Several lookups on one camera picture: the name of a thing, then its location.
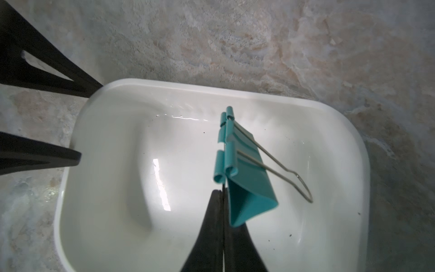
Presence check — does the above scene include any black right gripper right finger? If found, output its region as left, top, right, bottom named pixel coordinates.
left=223, top=188, right=267, bottom=272

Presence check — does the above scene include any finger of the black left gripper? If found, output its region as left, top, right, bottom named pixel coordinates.
left=1, top=1, right=103, bottom=98
left=1, top=132, right=82, bottom=175

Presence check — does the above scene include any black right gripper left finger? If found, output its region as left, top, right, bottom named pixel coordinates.
left=181, top=190, right=224, bottom=272

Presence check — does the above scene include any teal binder clip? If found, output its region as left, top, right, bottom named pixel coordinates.
left=213, top=106, right=314, bottom=227

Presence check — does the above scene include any white plastic storage box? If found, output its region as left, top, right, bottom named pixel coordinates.
left=54, top=79, right=370, bottom=272

